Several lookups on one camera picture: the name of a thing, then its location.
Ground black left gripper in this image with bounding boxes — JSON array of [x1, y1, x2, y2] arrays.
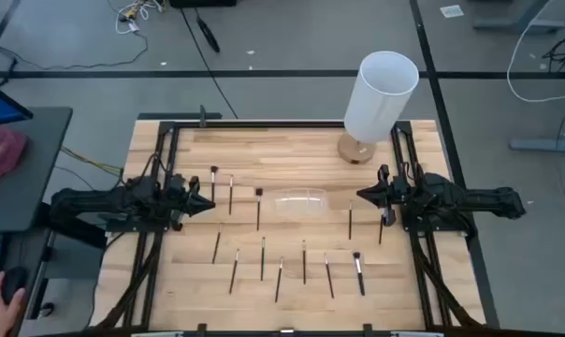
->
[[163, 173, 216, 233]]

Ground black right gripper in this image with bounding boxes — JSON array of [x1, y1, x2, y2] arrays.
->
[[355, 164, 408, 227]]

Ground square head makeup brush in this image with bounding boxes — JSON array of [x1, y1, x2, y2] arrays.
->
[[254, 187, 264, 232]]

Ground fluffy powder makeup brush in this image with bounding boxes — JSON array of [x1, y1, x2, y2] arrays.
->
[[352, 251, 367, 298]]

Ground clear acrylic brush organizer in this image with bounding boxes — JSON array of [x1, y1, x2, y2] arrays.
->
[[266, 186, 329, 219]]

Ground white shade wooden table lamp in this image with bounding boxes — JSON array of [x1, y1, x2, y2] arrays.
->
[[337, 50, 420, 166]]

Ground black desk crossbeam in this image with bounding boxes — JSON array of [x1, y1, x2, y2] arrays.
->
[[33, 217, 109, 250]]

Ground black side desk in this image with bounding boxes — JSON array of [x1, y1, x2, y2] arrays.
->
[[0, 106, 74, 234]]

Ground grey desk leg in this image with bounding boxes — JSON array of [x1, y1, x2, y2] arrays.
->
[[25, 228, 59, 322]]

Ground grey desk foot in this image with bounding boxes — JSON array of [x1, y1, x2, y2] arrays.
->
[[471, 0, 565, 35], [509, 125, 565, 154]]

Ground black computer mouse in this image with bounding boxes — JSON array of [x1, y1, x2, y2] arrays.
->
[[0, 266, 29, 305]]

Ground black box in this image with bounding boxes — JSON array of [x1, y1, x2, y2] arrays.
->
[[168, 0, 238, 8]]

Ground long black floor cable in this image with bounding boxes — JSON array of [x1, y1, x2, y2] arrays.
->
[[178, 7, 240, 120]]

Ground yellow green wires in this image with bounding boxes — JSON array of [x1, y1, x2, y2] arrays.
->
[[60, 145, 124, 178]]

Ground black cable bundle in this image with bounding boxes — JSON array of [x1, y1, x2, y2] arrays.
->
[[94, 231, 165, 330], [411, 231, 483, 329]]

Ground thin black floor cable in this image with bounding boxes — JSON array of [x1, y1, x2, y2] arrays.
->
[[0, 27, 151, 71]]

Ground black handle tool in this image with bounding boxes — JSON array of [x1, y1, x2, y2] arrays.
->
[[196, 16, 222, 53]]

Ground white floor cable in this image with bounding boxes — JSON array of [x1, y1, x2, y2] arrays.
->
[[505, 0, 565, 103]]

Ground white yellow cable bundle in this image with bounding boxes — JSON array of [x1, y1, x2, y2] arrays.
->
[[107, 0, 165, 35]]

